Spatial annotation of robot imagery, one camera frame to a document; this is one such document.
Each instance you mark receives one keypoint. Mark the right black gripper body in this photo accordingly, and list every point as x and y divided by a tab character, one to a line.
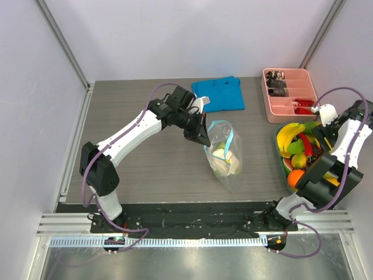
323	136

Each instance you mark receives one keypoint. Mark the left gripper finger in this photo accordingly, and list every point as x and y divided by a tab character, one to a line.
196	139
203	131

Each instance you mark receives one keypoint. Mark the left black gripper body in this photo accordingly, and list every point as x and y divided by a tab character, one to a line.
191	124

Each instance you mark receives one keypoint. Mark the clear zip top bag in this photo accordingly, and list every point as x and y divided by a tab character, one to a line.
222	131

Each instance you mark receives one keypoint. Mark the toy cauliflower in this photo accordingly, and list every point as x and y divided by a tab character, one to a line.
225	164

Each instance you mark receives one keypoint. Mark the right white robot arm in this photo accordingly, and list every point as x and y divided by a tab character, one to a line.
332	176

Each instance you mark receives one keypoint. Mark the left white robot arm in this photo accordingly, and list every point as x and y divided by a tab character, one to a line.
98	162

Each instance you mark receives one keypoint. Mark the toy grapes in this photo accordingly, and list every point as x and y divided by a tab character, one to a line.
316	153

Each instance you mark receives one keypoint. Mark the red toy chili pepper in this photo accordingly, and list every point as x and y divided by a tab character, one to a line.
308	150

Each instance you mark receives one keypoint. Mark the blue folded cloth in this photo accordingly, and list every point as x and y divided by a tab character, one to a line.
224	94

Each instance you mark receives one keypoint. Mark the red clips in tray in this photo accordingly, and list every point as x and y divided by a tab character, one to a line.
302	106

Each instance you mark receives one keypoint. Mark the toy watermelon slice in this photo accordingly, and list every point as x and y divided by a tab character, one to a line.
287	166

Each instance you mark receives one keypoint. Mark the pink compartment tray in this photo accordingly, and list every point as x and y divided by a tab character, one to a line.
299	86

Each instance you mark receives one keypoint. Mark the teal fruit tray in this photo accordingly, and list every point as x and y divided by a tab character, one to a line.
298	158

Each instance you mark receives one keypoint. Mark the toy orange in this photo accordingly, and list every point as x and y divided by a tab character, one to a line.
293	178

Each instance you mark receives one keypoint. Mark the black clips in tray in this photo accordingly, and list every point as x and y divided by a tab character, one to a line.
275	82

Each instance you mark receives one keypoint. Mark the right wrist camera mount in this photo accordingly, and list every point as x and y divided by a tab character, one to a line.
326	112

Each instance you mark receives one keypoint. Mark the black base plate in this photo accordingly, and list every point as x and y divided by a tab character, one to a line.
216	220

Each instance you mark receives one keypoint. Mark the slotted cable duct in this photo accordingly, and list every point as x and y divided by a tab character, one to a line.
107	242

